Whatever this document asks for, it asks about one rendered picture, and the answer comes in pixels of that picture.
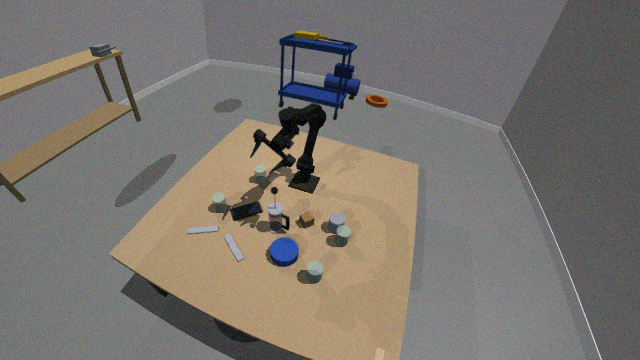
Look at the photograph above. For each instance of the small brown cube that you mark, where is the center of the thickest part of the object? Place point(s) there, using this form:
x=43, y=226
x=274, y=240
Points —
x=306, y=219

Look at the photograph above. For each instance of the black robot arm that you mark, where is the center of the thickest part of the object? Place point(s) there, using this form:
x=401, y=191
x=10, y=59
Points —
x=291, y=116

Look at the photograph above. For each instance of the grey flat bar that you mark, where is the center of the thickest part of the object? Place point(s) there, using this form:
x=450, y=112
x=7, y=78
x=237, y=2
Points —
x=233, y=247
x=206, y=229

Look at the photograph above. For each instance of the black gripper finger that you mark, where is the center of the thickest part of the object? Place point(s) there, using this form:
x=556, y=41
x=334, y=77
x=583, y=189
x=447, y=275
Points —
x=283, y=162
x=257, y=145

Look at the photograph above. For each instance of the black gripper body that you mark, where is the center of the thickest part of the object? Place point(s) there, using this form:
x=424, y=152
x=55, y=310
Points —
x=275, y=146

